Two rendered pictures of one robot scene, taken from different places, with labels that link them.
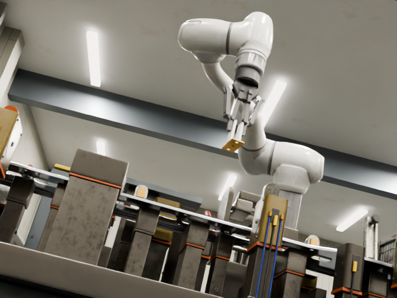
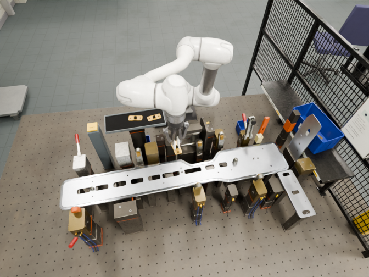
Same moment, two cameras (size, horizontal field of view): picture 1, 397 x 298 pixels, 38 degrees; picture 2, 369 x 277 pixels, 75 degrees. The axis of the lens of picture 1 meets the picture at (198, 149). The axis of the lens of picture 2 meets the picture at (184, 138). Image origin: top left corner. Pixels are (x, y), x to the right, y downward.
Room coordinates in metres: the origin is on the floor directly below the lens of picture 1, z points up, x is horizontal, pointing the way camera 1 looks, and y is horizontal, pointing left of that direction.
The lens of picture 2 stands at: (0.74, -0.03, 2.29)
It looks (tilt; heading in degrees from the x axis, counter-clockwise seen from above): 53 degrees down; 352
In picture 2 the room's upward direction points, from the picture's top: 2 degrees clockwise
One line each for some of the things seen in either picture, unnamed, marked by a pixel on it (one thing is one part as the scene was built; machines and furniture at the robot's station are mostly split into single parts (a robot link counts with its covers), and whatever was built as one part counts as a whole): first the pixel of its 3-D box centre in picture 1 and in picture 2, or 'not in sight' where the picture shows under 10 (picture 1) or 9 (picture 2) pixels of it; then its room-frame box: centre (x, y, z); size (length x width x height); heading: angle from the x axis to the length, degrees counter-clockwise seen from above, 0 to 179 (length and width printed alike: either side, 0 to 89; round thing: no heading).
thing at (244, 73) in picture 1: (245, 87); (175, 123); (1.45, -0.09, 1.45); 0.08 x 0.07 x 0.09; 104
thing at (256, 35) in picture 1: (251, 36); (172, 94); (1.46, -0.08, 1.63); 0.13 x 0.11 x 0.16; 78
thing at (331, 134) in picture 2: not in sight; (313, 127); (1.63, -1.01, 1.09); 0.30 x 0.17 x 0.13; 13
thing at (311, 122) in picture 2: not in sight; (302, 137); (1.50, -0.85, 1.17); 0.12 x 0.01 x 0.34; 6
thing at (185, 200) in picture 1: (143, 191); (135, 120); (1.75, 0.14, 1.16); 0.37 x 0.14 x 0.02; 96
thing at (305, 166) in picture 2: not in sight; (295, 177); (1.39, -0.87, 0.88); 0.08 x 0.08 x 0.36; 6
